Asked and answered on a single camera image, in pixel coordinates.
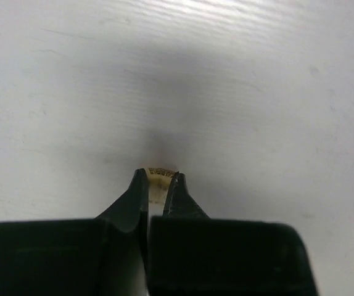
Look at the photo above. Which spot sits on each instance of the tan eraser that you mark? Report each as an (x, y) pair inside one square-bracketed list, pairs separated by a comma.
[(159, 182)]

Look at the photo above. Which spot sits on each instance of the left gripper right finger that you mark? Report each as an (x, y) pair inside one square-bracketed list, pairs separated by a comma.
[(180, 256)]

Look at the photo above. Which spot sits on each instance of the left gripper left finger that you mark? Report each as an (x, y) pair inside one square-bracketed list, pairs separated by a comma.
[(121, 240)]

